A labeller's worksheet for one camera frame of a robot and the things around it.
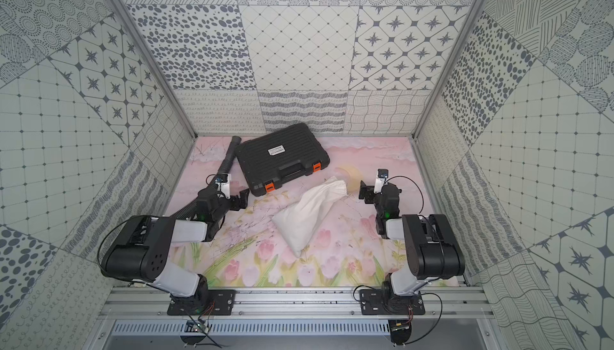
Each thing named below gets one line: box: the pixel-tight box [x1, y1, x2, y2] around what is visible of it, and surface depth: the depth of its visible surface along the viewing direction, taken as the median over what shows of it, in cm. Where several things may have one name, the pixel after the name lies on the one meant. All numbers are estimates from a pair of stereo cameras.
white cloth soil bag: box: [271, 176, 348, 259], surface depth 85 cm
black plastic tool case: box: [235, 123, 331, 196], surface depth 106 cm
